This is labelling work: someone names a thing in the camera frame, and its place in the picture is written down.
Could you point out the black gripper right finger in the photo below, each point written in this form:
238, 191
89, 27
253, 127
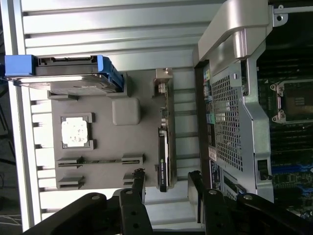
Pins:
215, 213

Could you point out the hard disk in blue bracket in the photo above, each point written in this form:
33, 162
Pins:
61, 83

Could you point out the green motherboard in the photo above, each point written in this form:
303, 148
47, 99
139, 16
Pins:
293, 147

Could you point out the open black PC case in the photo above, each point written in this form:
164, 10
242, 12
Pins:
227, 122

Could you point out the CPU socket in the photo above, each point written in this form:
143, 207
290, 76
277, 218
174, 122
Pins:
296, 102

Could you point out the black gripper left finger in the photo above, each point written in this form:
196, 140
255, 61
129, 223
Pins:
132, 215

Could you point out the silver CPU chip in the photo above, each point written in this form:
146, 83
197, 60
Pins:
74, 132

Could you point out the grey plastic parts rack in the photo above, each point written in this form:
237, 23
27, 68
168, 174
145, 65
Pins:
117, 147

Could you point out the blue expansion slot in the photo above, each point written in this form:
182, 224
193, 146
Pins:
288, 169

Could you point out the green RAM stick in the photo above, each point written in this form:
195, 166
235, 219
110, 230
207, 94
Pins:
102, 161

